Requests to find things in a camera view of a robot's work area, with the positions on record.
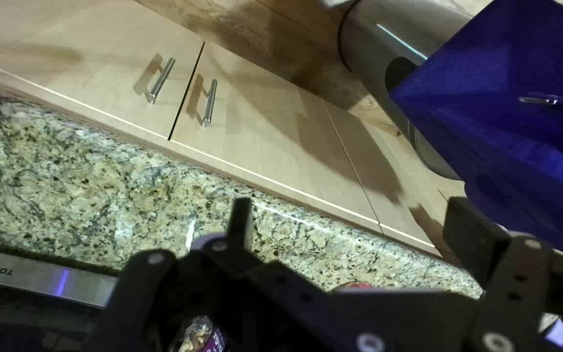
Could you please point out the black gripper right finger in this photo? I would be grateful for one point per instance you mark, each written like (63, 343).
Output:
(523, 300)

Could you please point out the stainless steel microwave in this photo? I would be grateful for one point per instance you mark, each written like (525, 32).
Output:
(34, 277)

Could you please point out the blue cloth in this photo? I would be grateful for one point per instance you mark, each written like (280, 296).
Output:
(509, 150)

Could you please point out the stainless steel trash can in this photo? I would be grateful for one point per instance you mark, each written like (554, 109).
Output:
(372, 46)

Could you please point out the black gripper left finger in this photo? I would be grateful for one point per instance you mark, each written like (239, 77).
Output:
(185, 295)

